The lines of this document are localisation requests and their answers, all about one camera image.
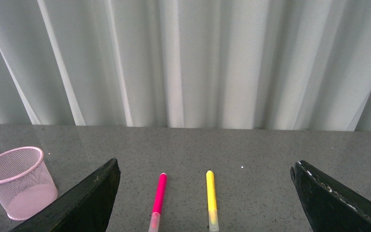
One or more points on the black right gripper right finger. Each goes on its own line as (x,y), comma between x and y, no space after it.
(329,205)

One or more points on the pink marker pen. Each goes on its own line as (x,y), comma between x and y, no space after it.
(158,203)

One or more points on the white pleated curtain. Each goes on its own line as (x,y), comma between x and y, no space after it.
(233,64)

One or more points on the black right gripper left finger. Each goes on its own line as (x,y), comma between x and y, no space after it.
(86,207)

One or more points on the yellow marker pen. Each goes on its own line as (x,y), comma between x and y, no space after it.
(211,202)

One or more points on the pink mesh cup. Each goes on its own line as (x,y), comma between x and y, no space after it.
(26,186)

